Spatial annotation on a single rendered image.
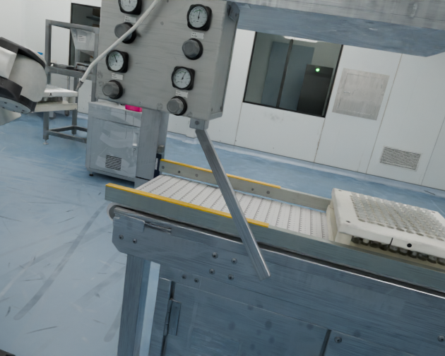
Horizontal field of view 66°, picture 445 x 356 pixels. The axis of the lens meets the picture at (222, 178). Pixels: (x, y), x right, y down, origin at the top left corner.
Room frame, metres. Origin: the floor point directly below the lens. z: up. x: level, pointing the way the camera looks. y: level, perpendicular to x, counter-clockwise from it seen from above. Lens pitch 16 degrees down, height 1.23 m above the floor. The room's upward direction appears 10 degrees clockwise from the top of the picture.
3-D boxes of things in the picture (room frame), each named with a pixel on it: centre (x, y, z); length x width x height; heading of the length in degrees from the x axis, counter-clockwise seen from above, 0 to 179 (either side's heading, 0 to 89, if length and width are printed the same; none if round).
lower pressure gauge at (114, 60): (0.62, 0.22, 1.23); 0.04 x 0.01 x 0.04; 79
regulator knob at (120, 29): (0.61, 0.21, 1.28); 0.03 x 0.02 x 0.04; 79
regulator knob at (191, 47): (0.59, 0.09, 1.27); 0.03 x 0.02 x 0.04; 79
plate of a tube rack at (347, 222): (0.69, -0.37, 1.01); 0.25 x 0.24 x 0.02; 168
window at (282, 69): (5.83, -0.79, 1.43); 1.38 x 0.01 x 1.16; 79
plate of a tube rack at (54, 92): (1.29, 0.77, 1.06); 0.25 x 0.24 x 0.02; 78
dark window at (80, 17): (6.45, 2.53, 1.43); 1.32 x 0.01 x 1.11; 79
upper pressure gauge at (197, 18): (0.59, 0.08, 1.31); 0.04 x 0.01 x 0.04; 79
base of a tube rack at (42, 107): (1.29, 0.77, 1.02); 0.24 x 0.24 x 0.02; 78
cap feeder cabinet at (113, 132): (3.58, 1.07, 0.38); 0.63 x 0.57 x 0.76; 79
